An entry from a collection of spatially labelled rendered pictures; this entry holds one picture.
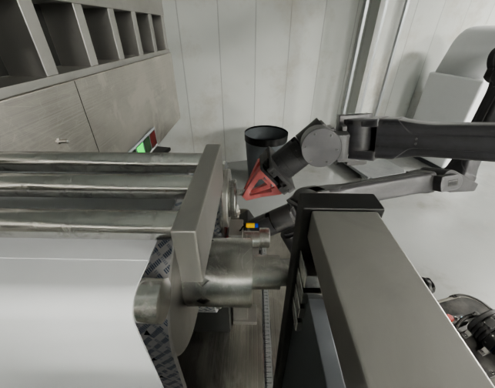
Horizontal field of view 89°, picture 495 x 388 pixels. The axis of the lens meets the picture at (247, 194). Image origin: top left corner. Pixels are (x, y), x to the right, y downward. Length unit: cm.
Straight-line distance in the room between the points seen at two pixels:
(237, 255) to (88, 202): 12
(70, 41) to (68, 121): 21
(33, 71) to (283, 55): 291
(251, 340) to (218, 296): 48
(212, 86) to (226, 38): 50
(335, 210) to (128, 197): 13
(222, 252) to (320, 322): 10
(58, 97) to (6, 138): 15
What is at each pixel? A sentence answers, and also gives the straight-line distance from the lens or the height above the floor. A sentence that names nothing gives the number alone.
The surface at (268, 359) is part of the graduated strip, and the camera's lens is 69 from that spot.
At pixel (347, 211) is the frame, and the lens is 17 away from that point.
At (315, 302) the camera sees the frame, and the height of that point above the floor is 138.
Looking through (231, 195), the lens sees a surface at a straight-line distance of 46.
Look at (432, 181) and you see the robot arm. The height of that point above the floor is 120.
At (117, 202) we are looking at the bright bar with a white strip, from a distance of 18.
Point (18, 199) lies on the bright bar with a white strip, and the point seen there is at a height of 144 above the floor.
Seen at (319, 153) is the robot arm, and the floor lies 138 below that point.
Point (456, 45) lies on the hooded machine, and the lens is 412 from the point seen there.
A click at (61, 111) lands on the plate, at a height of 139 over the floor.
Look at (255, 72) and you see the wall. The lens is 324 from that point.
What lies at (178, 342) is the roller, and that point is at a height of 132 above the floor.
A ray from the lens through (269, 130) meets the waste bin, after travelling 303.
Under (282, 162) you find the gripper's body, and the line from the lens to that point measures 46.
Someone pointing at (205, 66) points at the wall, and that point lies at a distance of 312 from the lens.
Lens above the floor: 153
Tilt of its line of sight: 33 degrees down
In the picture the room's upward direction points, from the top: straight up
